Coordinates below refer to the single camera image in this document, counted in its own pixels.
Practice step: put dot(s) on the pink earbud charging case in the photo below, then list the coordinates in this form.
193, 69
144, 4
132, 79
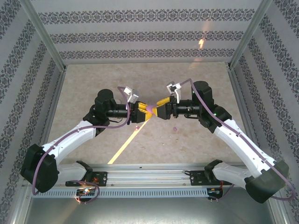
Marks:
150, 108

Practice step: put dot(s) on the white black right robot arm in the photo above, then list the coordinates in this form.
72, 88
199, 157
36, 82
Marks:
233, 137

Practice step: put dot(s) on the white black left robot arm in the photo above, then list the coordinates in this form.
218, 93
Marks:
70, 137

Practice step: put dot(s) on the lit electronics board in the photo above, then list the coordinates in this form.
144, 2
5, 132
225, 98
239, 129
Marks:
86, 191

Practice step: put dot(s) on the small electronics board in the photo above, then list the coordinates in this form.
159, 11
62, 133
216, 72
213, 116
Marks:
214, 191

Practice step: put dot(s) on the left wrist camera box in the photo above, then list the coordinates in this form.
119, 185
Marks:
133, 95

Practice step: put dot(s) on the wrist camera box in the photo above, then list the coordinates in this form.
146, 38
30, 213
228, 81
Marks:
133, 95
171, 87

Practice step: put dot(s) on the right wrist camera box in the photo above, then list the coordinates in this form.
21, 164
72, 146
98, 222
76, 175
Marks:
171, 87

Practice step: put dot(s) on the aluminium frame side rail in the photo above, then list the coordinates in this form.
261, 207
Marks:
52, 112
241, 105

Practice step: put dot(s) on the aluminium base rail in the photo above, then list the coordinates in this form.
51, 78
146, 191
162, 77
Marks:
149, 175

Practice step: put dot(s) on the aluminium frame corner post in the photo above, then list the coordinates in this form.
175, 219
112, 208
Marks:
252, 32
42, 32

